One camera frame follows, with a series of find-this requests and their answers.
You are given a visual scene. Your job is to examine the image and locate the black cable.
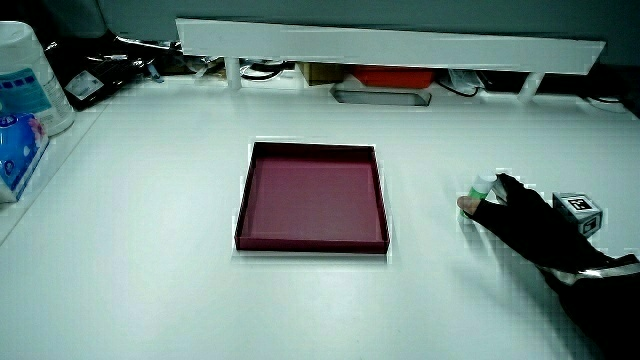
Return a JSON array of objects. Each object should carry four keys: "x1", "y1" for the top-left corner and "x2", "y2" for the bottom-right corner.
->
[{"x1": 239, "y1": 60, "x2": 294, "y2": 83}]

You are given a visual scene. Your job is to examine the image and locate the white wipes canister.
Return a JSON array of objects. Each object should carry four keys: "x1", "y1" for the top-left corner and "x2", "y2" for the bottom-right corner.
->
[{"x1": 0, "y1": 20, "x2": 77, "y2": 137}]

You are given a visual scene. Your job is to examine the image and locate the person's right forearm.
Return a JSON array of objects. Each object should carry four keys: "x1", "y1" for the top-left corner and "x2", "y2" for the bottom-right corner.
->
[{"x1": 537, "y1": 253, "x2": 640, "y2": 360}]

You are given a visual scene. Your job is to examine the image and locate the brown cardboard box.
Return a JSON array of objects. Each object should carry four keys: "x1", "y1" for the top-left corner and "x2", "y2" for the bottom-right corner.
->
[{"x1": 298, "y1": 61, "x2": 346, "y2": 87}]

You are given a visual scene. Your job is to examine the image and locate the grey flat tray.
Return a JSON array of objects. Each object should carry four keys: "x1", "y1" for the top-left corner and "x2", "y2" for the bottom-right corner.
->
[{"x1": 329, "y1": 82, "x2": 433, "y2": 107}]

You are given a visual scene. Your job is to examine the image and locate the blue tissue pack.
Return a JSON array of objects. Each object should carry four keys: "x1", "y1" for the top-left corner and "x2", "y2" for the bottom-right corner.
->
[{"x1": 0, "y1": 113, "x2": 51, "y2": 204}]

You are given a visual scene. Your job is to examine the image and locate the black bag with white label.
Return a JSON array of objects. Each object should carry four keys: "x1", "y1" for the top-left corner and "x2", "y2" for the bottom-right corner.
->
[{"x1": 44, "y1": 33, "x2": 154, "y2": 112}]

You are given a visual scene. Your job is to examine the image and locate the dark red shallow box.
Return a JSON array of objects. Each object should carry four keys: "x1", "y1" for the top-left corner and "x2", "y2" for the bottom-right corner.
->
[{"x1": 233, "y1": 141, "x2": 391, "y2": 255}]

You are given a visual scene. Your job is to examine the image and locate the person's right hand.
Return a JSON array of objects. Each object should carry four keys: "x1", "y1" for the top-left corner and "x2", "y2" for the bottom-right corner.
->
[{"x1": 456, "y1": 172, "x2": 617, "y2": 274}]

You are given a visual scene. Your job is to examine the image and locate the green and white glue stick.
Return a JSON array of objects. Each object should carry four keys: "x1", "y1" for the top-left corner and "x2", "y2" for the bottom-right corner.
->
[{"x1": 459, "y1": 172, "x2": 499, "y2": 221}]

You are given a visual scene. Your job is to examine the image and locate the white desk shelf riser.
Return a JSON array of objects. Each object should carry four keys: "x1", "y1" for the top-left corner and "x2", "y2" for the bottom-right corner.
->
[{"x1": 174, "y1": 18, "x2": 607, "y2": 105}]

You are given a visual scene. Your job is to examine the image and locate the orange-red box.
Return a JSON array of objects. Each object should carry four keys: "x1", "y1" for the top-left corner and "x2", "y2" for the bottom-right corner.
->
[{"x1": 349, "y1": 65, "x2": 436, "y2": 90}]

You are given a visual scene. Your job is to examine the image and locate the clear plastic bag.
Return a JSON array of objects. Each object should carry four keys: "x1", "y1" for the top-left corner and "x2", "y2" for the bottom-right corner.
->
[{"x1": 442, "y1": 68, "x2": 485, "y2": 97}]

